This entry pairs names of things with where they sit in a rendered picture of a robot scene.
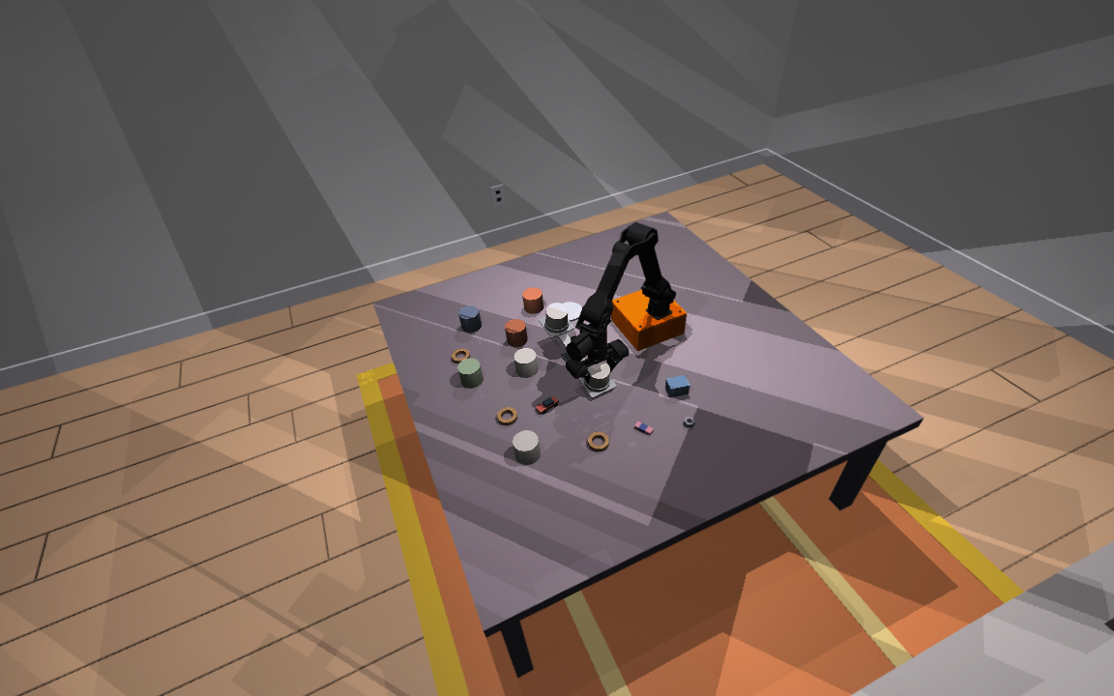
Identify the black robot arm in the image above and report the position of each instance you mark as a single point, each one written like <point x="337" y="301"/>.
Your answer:
<point x="598" y="308"/>

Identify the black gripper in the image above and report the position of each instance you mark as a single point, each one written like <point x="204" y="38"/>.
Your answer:
<point x="612" y="352"/>

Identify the grey balance beam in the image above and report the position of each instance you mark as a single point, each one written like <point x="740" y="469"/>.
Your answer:
<point x="562" y="334"/>

